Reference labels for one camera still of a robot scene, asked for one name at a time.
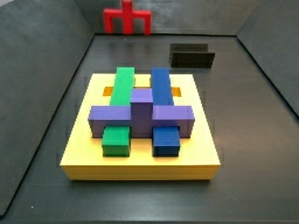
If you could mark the black angle bracket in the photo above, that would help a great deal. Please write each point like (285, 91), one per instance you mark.
(190, 56)

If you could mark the yellow base board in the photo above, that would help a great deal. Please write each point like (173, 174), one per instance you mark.
(84, 163)

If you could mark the green long block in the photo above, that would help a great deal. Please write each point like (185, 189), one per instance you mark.
(116, 141)

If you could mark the blue long block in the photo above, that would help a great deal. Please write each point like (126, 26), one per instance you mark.
(165, 137)

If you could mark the red three-legged block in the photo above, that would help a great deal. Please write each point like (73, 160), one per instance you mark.
(128, 15)

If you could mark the purple cross block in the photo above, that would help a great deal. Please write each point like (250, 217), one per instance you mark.
(141, 116)

